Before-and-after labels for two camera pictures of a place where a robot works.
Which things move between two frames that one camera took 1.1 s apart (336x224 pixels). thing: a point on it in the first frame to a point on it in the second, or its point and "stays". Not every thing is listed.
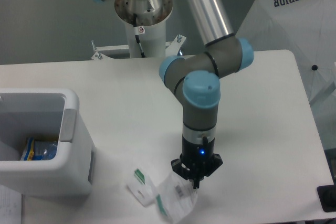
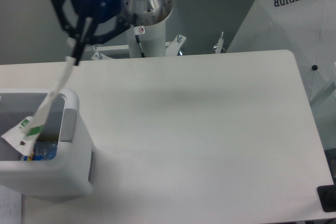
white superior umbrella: (301, 18) stays
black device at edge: (327, 195) stays
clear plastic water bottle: (44, 150) stays
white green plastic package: (176, 195) to (26, 134)
